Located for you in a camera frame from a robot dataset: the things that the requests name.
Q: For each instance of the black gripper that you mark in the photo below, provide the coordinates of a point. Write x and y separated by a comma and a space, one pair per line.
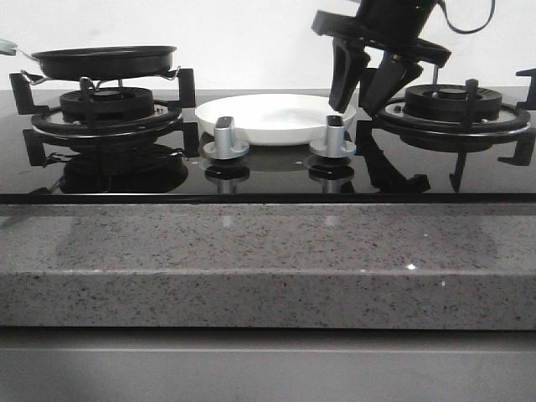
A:
392, 26

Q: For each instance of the black frying pan green handle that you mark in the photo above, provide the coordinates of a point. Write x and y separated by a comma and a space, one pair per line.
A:
105, 63

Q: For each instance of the white round plate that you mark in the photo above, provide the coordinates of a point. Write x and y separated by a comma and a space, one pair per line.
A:
272, 120

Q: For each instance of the right silver stove knob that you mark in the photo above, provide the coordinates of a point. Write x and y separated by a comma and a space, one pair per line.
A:
333, 145

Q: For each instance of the silver stove knob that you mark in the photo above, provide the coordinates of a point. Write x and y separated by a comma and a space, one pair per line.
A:
225, 145
333, 145

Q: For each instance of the right black gas burner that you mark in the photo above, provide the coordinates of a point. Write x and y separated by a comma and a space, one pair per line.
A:
449, 103

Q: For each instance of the black gas burner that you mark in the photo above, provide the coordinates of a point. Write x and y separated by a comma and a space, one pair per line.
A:
109, 104
449, 103

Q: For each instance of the right black pan support grate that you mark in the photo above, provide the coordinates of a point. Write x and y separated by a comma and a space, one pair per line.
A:
460, 138

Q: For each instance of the black glass gas hob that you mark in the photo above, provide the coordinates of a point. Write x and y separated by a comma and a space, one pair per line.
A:
172, 170

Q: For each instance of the left silver stove knob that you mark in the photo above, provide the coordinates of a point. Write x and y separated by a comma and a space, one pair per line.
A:
225, 145

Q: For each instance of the left black gas burner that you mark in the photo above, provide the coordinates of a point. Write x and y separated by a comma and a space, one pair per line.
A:
109, 104

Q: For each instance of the grey cabinet front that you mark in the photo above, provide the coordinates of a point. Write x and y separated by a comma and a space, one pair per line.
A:
66, 364

